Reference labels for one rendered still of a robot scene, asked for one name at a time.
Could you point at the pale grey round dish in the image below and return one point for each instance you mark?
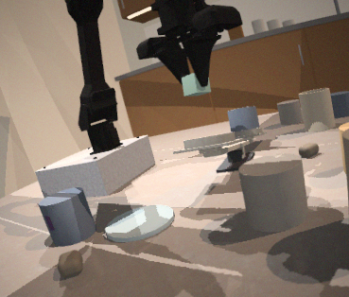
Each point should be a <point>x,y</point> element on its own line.
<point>140,223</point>

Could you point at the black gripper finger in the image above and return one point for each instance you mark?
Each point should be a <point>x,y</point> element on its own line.
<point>176,61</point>
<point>198,50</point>

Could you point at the tan rounded pebble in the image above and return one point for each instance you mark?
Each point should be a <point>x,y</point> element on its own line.
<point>70,263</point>
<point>308,149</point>

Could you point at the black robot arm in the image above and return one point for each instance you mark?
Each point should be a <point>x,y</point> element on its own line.
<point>97,99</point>

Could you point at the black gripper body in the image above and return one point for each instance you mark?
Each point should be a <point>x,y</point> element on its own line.
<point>178,17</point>

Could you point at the tan cylinder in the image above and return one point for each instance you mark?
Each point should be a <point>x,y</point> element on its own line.
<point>343,128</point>

